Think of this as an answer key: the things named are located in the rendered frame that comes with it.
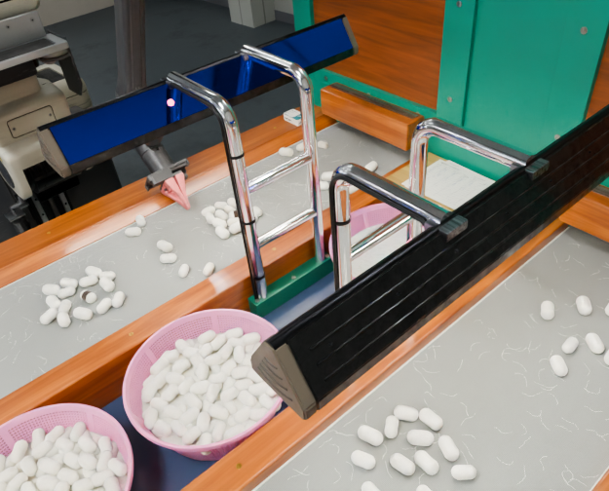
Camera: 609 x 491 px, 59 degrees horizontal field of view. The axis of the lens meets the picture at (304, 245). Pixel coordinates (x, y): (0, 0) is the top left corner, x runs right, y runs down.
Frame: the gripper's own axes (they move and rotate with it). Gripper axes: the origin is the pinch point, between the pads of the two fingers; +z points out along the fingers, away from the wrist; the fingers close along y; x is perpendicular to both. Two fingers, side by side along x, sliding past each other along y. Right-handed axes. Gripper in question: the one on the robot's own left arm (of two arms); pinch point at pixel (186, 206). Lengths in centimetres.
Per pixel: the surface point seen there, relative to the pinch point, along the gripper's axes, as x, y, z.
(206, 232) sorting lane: -4.6, -1.2, 8.3
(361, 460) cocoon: -45, -15, 54
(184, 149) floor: 156, 71, -68
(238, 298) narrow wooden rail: -16.7, -7.3, 24.8
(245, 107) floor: 166, 124, -80
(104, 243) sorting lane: 4.0, -19.0, -1.8
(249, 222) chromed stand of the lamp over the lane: -31.8, -3.3, 15.6
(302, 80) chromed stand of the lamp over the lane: -46.7, 11.4, 2.0
